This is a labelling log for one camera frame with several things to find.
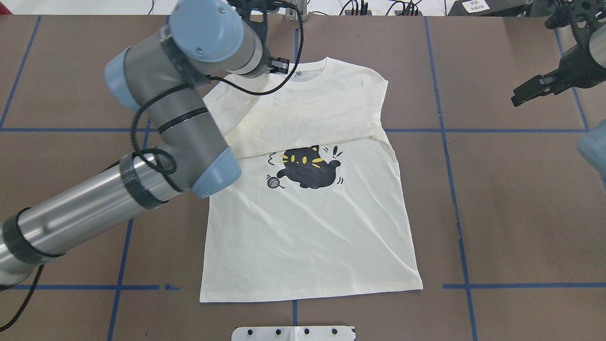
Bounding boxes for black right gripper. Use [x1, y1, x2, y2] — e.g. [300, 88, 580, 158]
[511, 45, 606, 107]

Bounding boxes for cream long-sleeve cat shirt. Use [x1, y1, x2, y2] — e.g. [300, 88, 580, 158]
[199, 58, 423, 304]

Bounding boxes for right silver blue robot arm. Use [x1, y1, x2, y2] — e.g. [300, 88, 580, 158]
[511, 27, 606, 176]

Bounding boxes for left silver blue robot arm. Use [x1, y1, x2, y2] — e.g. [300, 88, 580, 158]
[1, 0, 297, 290]

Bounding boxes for black box with label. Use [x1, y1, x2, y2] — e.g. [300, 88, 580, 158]
[447, 0, 533, 17]

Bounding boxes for grey aluminium frame post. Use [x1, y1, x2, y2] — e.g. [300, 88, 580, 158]
[285, 0, 309, 22]

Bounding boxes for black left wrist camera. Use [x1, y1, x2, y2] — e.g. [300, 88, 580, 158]
[227, 0, 285, 19]

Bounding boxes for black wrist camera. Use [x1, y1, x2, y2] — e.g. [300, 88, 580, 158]
[227, 0, 285, 19]
[544, 0, 605, 32]

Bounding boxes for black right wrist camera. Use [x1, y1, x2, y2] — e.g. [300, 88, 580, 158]
[544, 0, 605, 32]

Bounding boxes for black cable bundle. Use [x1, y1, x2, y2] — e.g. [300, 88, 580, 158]
[339, 0, 423, 17]

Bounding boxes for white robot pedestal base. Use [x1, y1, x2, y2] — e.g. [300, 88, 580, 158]
[231, 325, 356, 341]

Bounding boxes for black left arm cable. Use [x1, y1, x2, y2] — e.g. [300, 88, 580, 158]
[0, 0, 304, 332]

